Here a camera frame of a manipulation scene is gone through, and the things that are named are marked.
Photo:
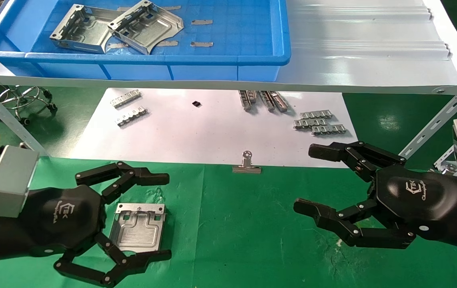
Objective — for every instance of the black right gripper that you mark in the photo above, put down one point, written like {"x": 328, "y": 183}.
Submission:
{"x": 420, "y": 200}

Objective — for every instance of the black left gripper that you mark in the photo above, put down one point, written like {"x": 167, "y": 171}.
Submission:
{"x": 64, "y": 220}

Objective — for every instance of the stamped metal bracket plate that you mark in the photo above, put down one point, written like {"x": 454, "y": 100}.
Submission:
{"x": 88, "y": 32}
{"x": 152, "y": 30}
{"x": 140, "y": 232}

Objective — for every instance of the notched metal strip part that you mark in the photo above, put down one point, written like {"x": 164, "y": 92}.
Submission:
{"x": 315, "y": 115}
{"x": 131, "y": 116}
{"x": 310, "y": 123}
{"x": 328, "y": 129}
{"x": 125, "y": 98}

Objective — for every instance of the green table cloth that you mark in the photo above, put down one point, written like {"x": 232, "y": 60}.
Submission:
{"x": 232, "y": 240}

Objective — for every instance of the tiny black block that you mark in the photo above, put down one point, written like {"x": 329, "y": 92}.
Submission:
{"x": 197, "y": 104}

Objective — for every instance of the white metal shelf rack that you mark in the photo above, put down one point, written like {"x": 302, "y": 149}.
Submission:
{"x": 372, "y": 60}

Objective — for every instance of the chrome stool base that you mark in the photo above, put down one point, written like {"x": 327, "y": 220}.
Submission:
{"x": 22, "y": 98}

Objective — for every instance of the small grey flat strip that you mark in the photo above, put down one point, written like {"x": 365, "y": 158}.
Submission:
{"x": 201, "y": 22}
{"x": 201, "y": 44}
{"x": 168, "y": 43}
{"x": 116, "y": 46}
{"x": 172, "y": 7}

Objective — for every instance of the blue plastic bin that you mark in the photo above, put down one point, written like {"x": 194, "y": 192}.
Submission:
{"x": 244, "y": 32}

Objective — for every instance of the grey metal rail part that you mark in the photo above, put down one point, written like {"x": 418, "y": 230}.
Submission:
{"x": 244, "y": 100}
{"x": 267, "y": 102}
{"x": 279, "y": 102}
{"x": 252, "y": 96}

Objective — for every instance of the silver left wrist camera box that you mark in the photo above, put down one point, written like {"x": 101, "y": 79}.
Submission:
{"x": 8, "y": 184}

